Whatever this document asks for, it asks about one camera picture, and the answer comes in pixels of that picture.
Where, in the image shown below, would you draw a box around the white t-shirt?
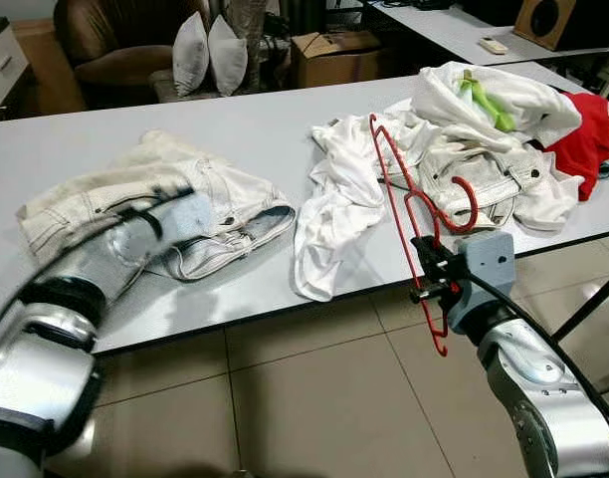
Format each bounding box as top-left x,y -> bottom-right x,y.
293,108 -> 425,303

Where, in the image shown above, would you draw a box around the lime green fabric strip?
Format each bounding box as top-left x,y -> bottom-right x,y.
459,70 -> 517,133

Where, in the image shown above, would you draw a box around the white crumpled shirt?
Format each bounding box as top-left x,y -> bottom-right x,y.
412,62 -> 582,150

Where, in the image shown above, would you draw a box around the white table black legs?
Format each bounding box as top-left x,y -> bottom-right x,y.
0,62 -> 609,356

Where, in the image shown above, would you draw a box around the red crumpled garment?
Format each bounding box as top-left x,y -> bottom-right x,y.
543,92 -> 609,202

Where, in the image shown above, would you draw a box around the brown cardboard box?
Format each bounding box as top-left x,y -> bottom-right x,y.
290,30 -> 385,90

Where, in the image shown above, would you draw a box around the white table with speaker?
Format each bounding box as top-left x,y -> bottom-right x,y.
364,0 -> 609,71

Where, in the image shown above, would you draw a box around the wooden loudspeaker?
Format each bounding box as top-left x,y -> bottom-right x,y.
513,0 -> 590,53

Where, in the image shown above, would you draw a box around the white pillow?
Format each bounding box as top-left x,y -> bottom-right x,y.
207,15 -> 250,98
172,12 -> 212,98

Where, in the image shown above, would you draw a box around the grey speckled cloth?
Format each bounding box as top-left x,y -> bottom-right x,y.
225,0 -> 277,63

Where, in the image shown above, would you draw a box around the brown leather armchair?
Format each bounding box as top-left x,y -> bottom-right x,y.
54,0 -> 201,107

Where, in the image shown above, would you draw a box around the small white drawer cabinet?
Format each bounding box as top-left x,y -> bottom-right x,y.
0,18 -> 32,111

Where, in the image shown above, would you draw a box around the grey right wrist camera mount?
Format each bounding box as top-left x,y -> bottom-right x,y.
446,231 -> 517,336

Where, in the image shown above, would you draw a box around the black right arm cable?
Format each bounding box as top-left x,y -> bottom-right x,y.
467,274 -> 609,434

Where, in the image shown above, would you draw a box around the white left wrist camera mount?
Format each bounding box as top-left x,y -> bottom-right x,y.
150,191 -> 222,250

